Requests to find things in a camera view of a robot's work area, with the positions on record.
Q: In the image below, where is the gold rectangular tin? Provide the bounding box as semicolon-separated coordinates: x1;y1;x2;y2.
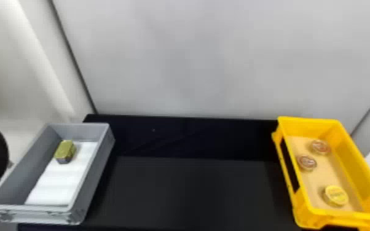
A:
54;139;77;165

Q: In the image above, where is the brown can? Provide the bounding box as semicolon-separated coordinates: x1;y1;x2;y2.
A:
309;139;332;156
296;155;318;171

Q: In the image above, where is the yellow can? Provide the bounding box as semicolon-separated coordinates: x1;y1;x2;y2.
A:
322;185;350;208

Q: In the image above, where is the white slab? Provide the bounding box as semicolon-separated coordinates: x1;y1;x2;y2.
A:
24;139;100;207

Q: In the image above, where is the grey crate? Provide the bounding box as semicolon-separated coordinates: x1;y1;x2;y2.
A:
0;122;116;225

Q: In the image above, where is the yellow crate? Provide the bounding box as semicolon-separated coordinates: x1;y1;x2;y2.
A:
271;115;370;231

